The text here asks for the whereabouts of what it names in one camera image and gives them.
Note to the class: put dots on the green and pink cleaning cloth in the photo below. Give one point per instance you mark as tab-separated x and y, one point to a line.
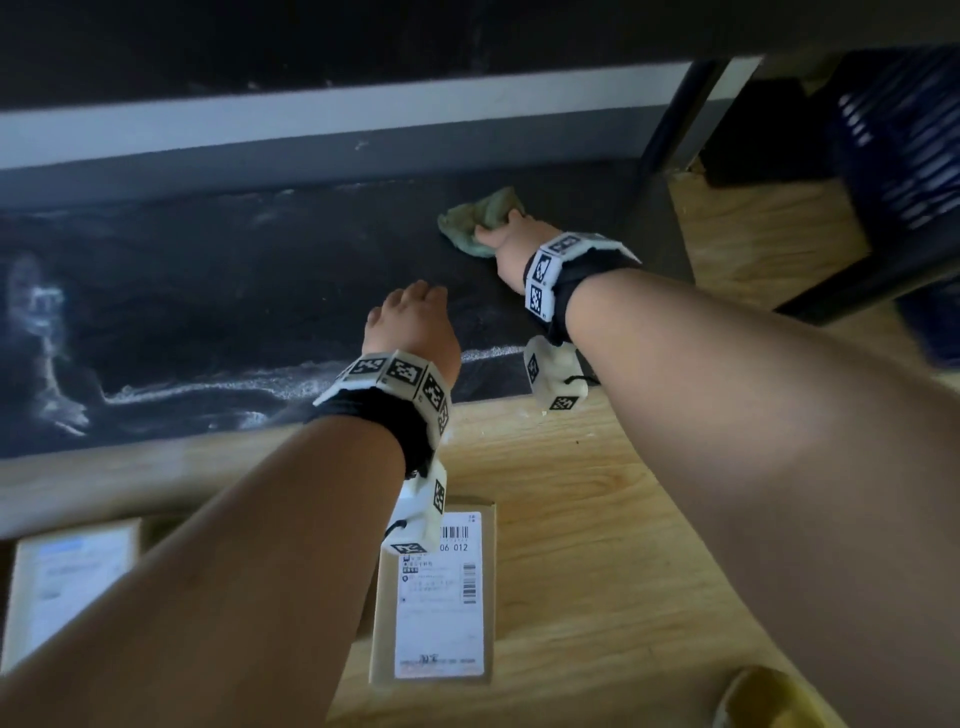
469	225

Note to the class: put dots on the person's right hand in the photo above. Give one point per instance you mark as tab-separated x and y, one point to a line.
517	247

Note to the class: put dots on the person's right forearm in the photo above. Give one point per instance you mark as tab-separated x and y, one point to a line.
787	487

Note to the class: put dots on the blue plastic crate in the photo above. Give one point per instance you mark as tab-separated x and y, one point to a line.
915	150

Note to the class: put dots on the brown cardboard box white label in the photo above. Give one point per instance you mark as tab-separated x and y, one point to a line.
67	592
442	622

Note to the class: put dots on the person's left forearm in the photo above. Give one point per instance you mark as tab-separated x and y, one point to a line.
225	600

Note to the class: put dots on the person's left hand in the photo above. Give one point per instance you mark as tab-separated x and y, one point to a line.
412	330

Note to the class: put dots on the black marker wristband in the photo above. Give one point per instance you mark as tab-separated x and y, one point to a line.
585	277
382	420

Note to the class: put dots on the person's yellow-green shoe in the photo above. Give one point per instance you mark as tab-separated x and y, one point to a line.
765	705

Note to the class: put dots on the dark metal shelf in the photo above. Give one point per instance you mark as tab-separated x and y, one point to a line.
225	300

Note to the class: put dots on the white marker cube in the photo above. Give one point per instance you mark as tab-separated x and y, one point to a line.
547	375

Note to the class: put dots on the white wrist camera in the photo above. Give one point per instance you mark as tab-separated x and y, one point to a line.
420	517

